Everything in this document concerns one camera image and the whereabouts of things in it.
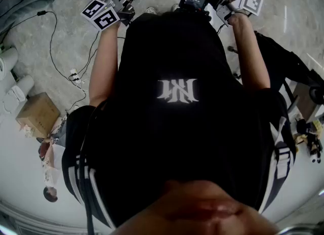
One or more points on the person's right shoe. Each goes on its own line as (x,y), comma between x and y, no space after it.
(175,7)

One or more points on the black yellow clutter pile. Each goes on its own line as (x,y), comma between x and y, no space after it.
(315,148)

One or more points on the small white workbench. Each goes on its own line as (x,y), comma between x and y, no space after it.
(306,102)

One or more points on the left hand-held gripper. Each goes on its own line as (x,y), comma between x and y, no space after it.
(101,16)

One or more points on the person's face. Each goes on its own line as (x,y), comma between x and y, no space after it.
(197,213)

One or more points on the white power strip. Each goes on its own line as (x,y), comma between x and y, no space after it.
(76,75)

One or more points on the white cylindrical appliance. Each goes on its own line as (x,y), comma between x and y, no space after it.
(20,89)
(8,59)

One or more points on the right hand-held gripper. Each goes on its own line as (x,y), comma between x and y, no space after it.
(250,2)

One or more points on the black bag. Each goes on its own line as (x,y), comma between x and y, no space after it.
(278,59)

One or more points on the person's shoe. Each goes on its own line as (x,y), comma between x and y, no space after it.
(151,10)
(175,7)

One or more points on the person's left shoe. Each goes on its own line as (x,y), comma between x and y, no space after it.
(151,10)

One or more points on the person's right forearm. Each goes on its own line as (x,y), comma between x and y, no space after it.
(250,56)

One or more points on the brown cardboard box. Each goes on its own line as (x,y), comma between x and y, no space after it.
(38,112)

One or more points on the person's black printed t-shirt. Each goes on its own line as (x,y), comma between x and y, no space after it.
(177,132)

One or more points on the person's left forearm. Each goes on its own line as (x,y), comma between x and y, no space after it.
(103,64)

